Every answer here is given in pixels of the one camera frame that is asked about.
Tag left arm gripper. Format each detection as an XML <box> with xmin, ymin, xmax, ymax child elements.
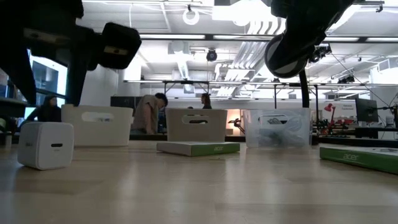
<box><xmin>0</xmin><ymin>18</ymin><xmax>142</xmax><ymax>107</ymax></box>

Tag white charger cube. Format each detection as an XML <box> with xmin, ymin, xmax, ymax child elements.
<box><xmin>17</xmin><ymin>121</ymin><xmax>75</xmax><ymax>171</ymax></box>

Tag white acer box black print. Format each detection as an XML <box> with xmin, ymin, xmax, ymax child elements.
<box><xmin>155</xmin><ymin>141</ymin><xmax>241</xmax><ymax>157</ymax></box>

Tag white acer box grey print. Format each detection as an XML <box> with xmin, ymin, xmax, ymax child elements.
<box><xmin>319</xmin><ymin>146</ymin><xmax>398</xmax><ymax>175</ymax></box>

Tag white plastic bin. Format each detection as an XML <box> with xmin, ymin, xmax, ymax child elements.
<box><xmin>61</xmin><ymin>104</ymin><xmax>134</xmax><ymax>147</ymax></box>

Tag grey plastic bin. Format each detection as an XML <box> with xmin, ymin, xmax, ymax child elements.
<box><xmin>165</xmin><ymin>108</ymin><xmax>228</xmax><ymax>143</ymax></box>

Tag clear plastic bin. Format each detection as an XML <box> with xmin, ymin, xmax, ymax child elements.
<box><xmin>243</xmin><ymin>107</ymin><xmax>312</xmax><ymax>151</ymax></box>

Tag dark side desk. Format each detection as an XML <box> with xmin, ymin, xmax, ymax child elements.
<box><xmin>0</xmin><ymin>96</ymin><xmax>28</xmax><ymax>119</ymax></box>

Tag black background monitor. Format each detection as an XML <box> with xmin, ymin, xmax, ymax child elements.
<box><xmin>110</xmin><ymin>96</ymin><xmax>142</xmax><ymax>106</ymax></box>

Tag red desk lamp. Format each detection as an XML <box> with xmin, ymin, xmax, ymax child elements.
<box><xmin>323</xmin><ymin>103</ymin><xmax>336</xmax><ymax>125</ymax></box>

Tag dark background monitor on stand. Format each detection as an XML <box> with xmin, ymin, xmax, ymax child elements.
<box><xmin>355</xmin><ymin>98</ymin><xmax>380</xmax><ymax>123</ymax></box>

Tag black aluminium table frame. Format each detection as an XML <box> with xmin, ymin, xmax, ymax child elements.
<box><xmin>0</xmin><ymin>132</ymin><xmax>398</xmax><ymax>149</ymax></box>

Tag ceiling light rail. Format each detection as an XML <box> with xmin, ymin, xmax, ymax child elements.
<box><xmin>138</xmin><ymin>32</ymin><xmax>398</xmax><ymax>44</ymax></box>

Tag black background table frame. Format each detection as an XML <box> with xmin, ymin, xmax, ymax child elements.
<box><xmin>272</xmin><ymin>82</ymin><xmax>320</xmax><ymax>110</ymax></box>
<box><xmin>162</xmin><ymin>80</ymin><xmax>210</xmax><ymax>110</ymax></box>

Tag white ring light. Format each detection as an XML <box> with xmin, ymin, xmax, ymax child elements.
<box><xmin>182</xmin><ymin>8</ymin><xmax>201</xmax><ymax>26</ymax></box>

